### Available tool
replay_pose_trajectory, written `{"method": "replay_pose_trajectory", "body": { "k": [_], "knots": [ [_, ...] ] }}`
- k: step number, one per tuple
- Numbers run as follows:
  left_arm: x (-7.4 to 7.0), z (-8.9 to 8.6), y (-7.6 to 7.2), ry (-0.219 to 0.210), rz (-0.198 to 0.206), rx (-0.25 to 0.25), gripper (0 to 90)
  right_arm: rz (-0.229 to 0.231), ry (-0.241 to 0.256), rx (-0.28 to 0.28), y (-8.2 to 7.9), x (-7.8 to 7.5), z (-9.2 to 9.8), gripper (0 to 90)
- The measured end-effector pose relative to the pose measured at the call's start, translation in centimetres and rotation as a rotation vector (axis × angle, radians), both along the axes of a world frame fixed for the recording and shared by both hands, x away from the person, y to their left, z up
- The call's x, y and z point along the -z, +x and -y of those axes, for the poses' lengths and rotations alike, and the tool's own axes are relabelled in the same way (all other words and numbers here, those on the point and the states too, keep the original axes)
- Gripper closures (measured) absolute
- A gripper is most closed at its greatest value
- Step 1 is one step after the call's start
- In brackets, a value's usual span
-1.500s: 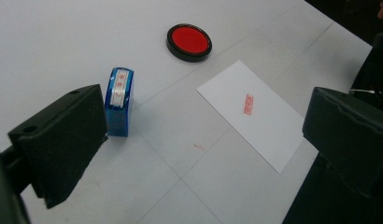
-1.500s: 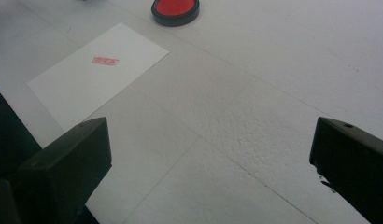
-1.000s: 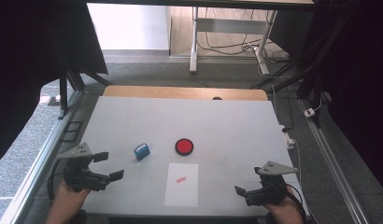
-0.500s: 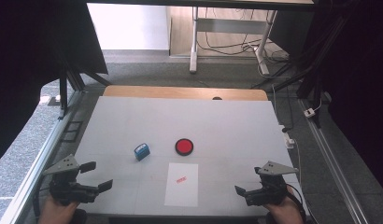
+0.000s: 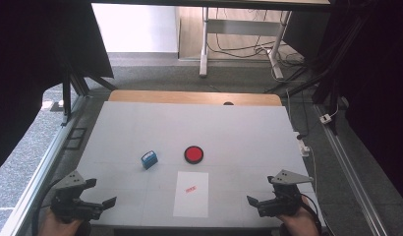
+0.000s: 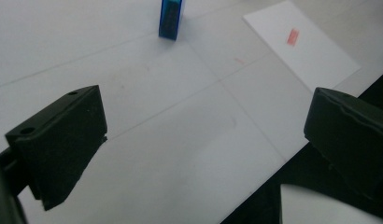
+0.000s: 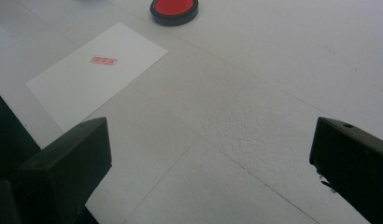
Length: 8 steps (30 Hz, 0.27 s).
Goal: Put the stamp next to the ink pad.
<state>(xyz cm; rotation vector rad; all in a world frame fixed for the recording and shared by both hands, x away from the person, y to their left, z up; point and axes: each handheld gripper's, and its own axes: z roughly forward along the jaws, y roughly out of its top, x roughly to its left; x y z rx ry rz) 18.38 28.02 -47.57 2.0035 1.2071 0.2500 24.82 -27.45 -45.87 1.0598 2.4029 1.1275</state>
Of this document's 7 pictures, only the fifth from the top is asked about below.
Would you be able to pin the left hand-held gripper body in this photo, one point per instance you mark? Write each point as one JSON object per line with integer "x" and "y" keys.
{"x": 70, "y": 205}

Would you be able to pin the white paper sheet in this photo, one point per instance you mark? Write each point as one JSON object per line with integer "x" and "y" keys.
{"x": 191, "y": 195}

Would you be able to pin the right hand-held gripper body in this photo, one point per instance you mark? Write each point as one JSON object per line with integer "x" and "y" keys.
{"x": 283, "y": 203}

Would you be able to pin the wooden table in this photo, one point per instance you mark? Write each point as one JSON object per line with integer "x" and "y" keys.
{"x": 189, "y": 97}

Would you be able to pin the white desk frame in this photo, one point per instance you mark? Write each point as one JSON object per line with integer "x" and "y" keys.
{"x": 242, "y": 27}

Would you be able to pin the white table mat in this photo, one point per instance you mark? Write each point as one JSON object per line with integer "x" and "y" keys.
{"x": 196, "y": 128}

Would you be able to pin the aluminium frame rail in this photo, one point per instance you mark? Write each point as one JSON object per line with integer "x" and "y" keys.
{"x": 39, "y": 164}
{"x": 350, "y": 170}

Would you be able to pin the black stand legs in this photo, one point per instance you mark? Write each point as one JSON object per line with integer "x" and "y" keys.
{"x": 71, "y": 88}

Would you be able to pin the person's left hand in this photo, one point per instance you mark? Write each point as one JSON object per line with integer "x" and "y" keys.
{"x": 57, "y": 226}

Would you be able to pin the blue stamp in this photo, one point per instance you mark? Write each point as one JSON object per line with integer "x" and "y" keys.
{"x": 149, "y": 160}

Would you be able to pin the black curtain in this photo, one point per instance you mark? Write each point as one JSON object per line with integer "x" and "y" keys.
{"x": 32, "y": 65}
{"x": 379, "y": 82}

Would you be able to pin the round red ink pad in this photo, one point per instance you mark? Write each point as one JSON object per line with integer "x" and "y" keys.
{"x": 194, "y": 154}

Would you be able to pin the small white adapter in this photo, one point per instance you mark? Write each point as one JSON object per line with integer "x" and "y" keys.
{"x": 326, "y": 118}

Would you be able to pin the white power strip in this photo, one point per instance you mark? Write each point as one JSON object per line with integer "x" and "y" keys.
{"x": 302, "y": 146}

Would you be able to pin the person's right hand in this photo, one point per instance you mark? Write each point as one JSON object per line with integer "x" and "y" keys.
{"x": 299, "y": 224}

